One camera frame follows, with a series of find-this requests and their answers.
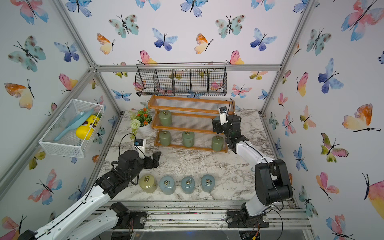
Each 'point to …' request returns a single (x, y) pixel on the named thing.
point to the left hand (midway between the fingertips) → (153, 151)
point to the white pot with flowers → (141, 121)
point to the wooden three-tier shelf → (187, 123)
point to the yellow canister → (148, 183)
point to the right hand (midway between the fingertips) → (221, 116)
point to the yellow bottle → (85, 130)
